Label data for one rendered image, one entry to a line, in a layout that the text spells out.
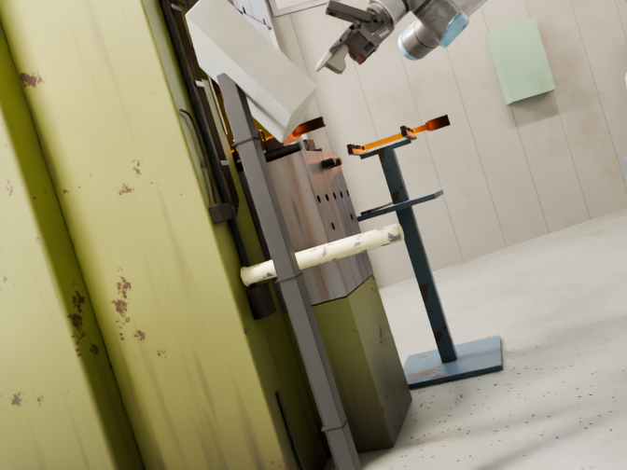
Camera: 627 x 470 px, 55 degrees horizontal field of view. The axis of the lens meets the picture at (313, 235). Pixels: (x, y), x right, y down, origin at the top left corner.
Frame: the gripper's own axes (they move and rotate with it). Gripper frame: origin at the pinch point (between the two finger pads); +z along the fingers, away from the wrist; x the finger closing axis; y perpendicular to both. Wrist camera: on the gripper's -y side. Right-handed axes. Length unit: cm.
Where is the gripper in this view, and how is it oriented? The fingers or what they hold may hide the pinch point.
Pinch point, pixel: (317, 65)
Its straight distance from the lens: 153.1
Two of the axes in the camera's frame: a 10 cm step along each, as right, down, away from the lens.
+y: 7.1, 7.0, 0.7
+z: -6.9, 7.2, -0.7
